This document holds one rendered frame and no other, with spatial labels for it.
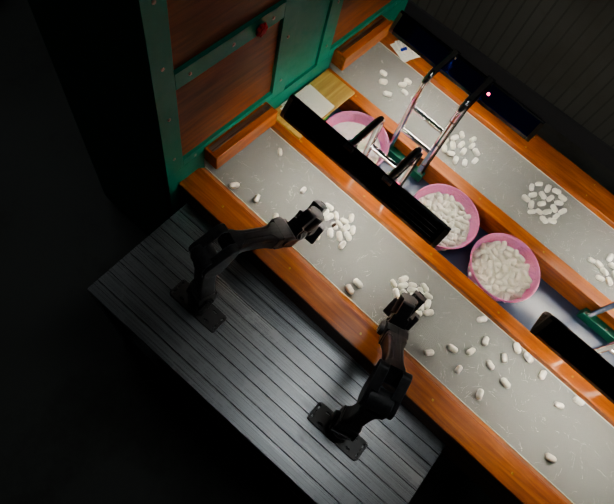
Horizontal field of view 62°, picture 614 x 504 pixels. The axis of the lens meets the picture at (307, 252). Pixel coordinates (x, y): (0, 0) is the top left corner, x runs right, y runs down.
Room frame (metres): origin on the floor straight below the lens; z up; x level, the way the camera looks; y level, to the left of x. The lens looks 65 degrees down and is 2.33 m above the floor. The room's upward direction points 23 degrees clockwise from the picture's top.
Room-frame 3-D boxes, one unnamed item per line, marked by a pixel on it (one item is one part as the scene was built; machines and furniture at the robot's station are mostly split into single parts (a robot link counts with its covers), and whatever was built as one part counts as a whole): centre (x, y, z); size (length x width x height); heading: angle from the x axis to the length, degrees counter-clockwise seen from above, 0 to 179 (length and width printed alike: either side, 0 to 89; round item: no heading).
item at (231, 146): (1.01, 0.37, 0.83); 0.30 x 0.06 x 0.07; 159
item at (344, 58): (1.65, 0.13, 0.83); 0.30 x 0.06 x 0.07; 159
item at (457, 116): (1.36, -0.24, 0.90); 0.20 x 0.19 x 0.45; 69
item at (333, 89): (1.31, 0.20, 0.77); 0.33 x 0.15 x 0.01; 159
